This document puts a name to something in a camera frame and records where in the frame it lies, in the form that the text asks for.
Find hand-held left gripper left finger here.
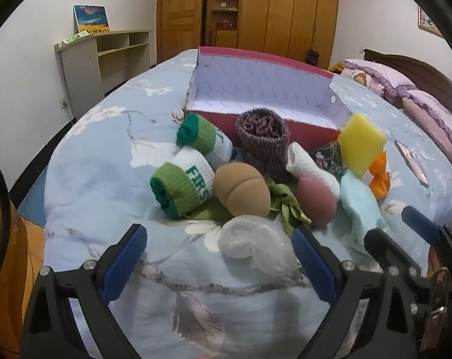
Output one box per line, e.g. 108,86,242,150
21,223,149,359

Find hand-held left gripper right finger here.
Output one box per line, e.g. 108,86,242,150
291,225,427,359

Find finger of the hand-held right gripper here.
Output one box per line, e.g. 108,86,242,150
401,206,452,258
364,227,423,279

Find light blue cloth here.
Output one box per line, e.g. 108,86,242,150
338,174,389,249

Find orange fabric bow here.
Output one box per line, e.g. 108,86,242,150
368,151,392,199

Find white knit sock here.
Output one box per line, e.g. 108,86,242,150
286,142,341,200

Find green and white sock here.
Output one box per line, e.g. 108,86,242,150
150,147,215,219
176,114,234,166

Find yellow sponge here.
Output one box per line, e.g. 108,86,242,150
338,112,387,177

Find dark floral cloth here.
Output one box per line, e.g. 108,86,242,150
310,140,344,184

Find purple knit sock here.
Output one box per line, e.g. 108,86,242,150
236,108,289,180

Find red cardboard box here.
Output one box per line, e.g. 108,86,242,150
183,47,351,143

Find pink phone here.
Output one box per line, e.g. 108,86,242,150
394,140,429,188

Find green satin ribbon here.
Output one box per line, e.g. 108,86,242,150
188,179,312,238

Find white translucent rolled sock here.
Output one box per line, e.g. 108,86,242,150
217,215,299,276

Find beige foam pad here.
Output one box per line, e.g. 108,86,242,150
214,162,271,218

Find purple ruffled pillow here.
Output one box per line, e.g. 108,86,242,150
402,90,452,180

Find purple cartoon pillow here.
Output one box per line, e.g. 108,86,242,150
340,59,417,100

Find beige desk with shelves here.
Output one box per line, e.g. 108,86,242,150
54,30,152,120

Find green and white papers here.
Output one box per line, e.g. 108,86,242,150
57,32,93,47

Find blue and yellow painting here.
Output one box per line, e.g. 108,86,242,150
73,5,110,34

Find wooden door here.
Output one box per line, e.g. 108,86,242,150
156,0,206,62

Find wooden wardrobe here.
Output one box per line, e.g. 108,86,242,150
237,0,341,70

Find wooden corner shelf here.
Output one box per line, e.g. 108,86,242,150
201,0,245,49

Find framed wall photo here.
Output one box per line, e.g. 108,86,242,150
418,5,444,38

